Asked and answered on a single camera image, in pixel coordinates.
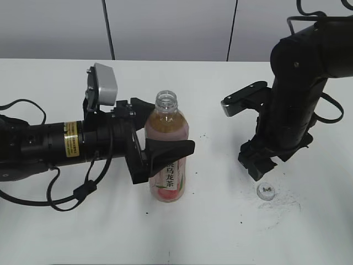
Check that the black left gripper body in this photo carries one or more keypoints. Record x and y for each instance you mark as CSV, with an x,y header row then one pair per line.
x,y
108,135

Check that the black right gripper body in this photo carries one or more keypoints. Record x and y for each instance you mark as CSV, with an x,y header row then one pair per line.
x,y
256,149

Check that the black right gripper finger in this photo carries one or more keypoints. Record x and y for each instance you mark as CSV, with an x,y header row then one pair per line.
x,y
255,168
268,164

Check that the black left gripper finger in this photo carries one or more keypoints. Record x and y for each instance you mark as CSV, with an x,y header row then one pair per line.
x,y
142,112
162,153

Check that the white bottle cap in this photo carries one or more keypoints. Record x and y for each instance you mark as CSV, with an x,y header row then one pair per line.
x,y
265,191

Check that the peach oolong tea bottle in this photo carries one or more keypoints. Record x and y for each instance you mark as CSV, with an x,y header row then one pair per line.
x,y
167,123

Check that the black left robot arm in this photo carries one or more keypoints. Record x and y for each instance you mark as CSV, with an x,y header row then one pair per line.
x,y
27,150

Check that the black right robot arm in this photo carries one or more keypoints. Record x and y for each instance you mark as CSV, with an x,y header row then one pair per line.
x,y
302,63

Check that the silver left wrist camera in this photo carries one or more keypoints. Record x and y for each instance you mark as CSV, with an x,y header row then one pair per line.
x,y
101,87

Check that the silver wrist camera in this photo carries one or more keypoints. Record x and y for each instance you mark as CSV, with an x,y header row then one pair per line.
x,y
101,87
253,96

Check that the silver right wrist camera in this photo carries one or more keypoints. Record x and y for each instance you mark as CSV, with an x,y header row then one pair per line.
x,y
253,96

